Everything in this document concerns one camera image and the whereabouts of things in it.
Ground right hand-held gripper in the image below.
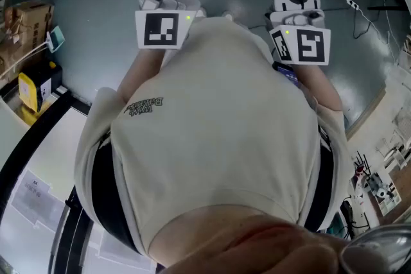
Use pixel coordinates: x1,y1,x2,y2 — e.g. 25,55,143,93
265,0,331,66

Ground person's left forearm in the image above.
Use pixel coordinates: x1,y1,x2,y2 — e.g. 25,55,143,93
116,48,170,105

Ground person's right forearm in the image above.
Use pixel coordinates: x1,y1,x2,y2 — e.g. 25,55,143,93
297,63,344,113

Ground black screen device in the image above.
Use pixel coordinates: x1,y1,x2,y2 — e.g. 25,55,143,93
272,60,302,90

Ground teal and white device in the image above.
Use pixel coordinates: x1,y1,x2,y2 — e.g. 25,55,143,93
46,25,66,53

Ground brown cardboard box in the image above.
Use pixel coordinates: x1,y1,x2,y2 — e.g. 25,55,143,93
4,1,55,57
0,38,46,83

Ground person's beige t-shirt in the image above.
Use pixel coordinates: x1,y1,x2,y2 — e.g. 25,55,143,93
74,16,354,269

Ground black box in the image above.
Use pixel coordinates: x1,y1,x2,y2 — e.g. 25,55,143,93
33,61,64,102

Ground yellow box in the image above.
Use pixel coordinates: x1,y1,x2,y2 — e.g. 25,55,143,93
18,72,44,113

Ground white shelf unit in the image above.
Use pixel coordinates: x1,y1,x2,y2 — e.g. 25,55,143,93
374,169,402,216

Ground person's face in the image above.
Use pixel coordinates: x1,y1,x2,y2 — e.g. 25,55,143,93
149,204,353,274

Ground white paper notice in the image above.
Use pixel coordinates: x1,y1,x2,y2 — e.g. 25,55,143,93
11,169,67,230

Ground person's eyeglasses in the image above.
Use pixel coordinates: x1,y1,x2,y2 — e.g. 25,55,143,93
340,224,411,274

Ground black floor cable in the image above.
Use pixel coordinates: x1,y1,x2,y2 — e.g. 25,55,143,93
352,9,374,40

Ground black door frame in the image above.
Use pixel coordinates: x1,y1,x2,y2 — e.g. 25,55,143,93
0,91,97,274

